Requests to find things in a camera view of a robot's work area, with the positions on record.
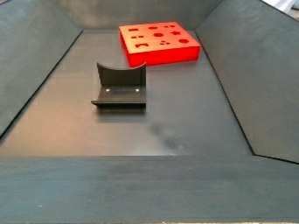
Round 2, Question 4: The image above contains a dark grey curved holder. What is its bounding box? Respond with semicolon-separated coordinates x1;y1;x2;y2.
91;64;146;107

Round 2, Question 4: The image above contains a red foam shape-sorting block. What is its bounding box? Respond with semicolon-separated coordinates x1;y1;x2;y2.
119;21;202;67

